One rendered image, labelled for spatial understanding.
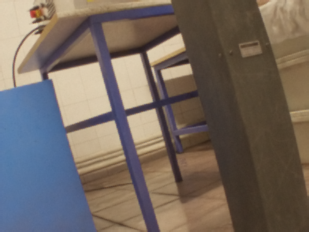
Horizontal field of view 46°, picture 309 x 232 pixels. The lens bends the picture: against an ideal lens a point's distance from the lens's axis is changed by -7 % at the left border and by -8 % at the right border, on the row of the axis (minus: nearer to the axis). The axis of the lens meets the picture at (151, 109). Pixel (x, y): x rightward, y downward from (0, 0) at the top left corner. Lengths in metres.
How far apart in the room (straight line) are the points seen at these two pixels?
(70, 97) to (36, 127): 1.67
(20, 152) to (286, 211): 0.89
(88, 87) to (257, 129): 2.45
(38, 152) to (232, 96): 0.82
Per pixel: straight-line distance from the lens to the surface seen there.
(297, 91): 1.58
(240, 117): 0.67
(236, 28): 0.70
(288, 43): 1.57
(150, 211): 1.18
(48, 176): 1.34
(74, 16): 1.17
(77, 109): 2.99
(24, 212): 1.33
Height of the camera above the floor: 0.40
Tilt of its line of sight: level
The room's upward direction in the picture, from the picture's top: 16 degrees counter-clockwise
